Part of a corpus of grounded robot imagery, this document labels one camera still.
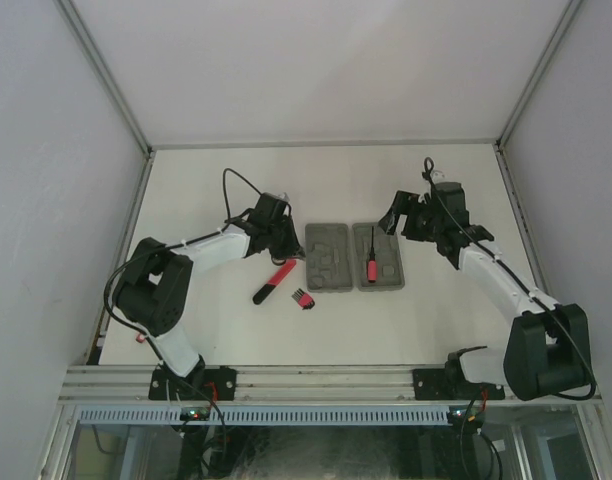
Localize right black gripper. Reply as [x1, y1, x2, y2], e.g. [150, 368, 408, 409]
[378, 191, 442, 244]

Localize grey plastic tool case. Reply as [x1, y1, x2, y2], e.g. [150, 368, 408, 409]
[305, 222, 405, 293]

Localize short red black screwdriver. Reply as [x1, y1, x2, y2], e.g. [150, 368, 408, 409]
[366, 226, 378, 283]

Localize red hex key set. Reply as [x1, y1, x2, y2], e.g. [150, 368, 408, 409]
[291, 289, 315, 310]

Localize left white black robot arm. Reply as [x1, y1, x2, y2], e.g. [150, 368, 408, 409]
[103, 193, 305, 400]

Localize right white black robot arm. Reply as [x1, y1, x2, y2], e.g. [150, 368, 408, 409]
[378, 169, 597, 401]

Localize red black utility knife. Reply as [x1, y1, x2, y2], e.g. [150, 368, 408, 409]
[252, 259, 297, 305]

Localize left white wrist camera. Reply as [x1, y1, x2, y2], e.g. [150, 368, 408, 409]
[274, 192, 290, 203]

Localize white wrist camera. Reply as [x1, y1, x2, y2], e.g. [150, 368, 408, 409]
[430, 170, 447, 184]
[274, 192, 290, 203]

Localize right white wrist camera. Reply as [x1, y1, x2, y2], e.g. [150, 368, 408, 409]
[430, 170, 447, 184]

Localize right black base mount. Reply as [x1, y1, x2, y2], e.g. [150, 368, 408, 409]
[412, 367, 506, 400]

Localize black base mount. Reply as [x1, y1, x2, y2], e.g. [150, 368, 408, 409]
[148, 366, 238, 401]
[412, 367, 506, 400]

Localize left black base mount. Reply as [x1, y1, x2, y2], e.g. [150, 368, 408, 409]
[148, 366, 238, 401]

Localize aluminium front rail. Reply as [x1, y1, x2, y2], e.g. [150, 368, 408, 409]
[58, 363, 603, 402]

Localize blue slotted cable duct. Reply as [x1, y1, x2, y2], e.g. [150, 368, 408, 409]
[78, 405, 450, 427]

